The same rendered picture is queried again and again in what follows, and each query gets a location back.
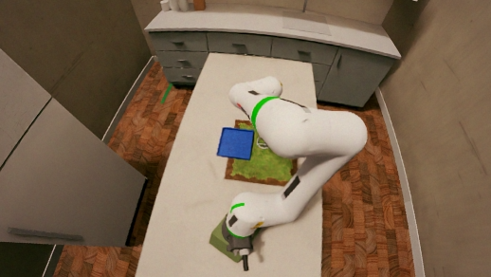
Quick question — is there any blue tray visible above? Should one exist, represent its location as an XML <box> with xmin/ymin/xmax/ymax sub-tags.
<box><xmin>216</xmin><ymin>127</ymin><xmax>254</xmax><ymax>160</ymax></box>

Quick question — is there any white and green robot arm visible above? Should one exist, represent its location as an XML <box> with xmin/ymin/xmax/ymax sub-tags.
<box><xmin>221</xmin><ymin>77</ymin><xmax>367</xmax><ymax>271</ymax></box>

